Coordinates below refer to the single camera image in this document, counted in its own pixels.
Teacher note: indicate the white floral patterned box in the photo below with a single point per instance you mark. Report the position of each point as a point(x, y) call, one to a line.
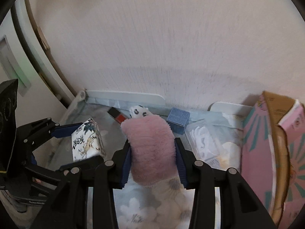
point(87, 141)

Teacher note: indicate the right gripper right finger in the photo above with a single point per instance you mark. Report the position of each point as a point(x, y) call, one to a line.
point(239, 205)

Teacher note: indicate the black and red box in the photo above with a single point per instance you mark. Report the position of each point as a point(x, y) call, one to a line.
point(117, 115)

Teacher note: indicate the clear plastic bag white item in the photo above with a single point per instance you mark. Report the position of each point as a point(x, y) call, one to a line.
point(216, 139)

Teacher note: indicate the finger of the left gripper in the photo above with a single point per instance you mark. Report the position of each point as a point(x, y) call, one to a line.
point(65, 130)
point(85, 164)

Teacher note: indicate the pink lined cardboard box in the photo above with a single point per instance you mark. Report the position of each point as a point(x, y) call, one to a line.
point(272, 156)

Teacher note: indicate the pink fluffy pouch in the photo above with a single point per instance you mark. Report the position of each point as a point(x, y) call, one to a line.
point(152, 148)

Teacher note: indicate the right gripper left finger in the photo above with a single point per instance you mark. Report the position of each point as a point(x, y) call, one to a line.
point(110, 175)

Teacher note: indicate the blue square box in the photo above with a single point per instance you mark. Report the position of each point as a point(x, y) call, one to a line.
point(178, 120)

